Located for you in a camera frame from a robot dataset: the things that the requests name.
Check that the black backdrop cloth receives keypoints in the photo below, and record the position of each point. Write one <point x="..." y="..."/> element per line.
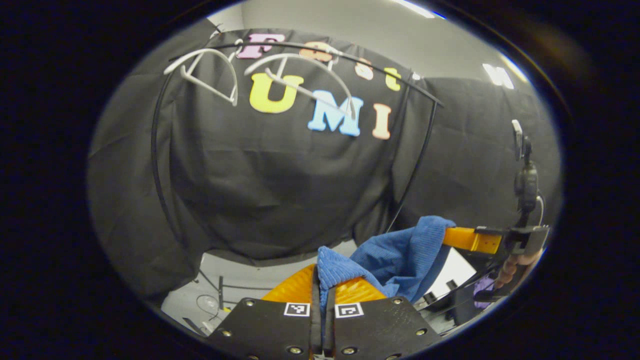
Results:
<point x="275" y="190"/>

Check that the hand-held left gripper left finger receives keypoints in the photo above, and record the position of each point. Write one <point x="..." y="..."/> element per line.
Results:
<point x="315" y="325"/>

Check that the purple cloth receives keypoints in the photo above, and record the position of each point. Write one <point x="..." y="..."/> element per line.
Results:
<point x="484" y="291"/>

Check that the black camera stand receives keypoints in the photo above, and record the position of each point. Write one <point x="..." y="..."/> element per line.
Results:
<point x="526" y="185"/>

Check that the black clothes rack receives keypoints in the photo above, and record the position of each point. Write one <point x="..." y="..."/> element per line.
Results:
<point x="156" y="165"/>

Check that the white plastic hanger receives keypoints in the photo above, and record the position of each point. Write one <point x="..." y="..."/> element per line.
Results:
<point x="300" y="57"/>
<point x="200" y="52"/>

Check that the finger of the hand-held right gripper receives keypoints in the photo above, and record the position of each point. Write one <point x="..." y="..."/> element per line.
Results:
<point x="470" y="240"/>

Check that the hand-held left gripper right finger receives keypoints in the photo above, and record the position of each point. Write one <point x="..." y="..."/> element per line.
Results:
<point x="330" y="330"/>

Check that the white floor sheet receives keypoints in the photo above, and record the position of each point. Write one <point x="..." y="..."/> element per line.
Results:
<point x="457" y="267"/>

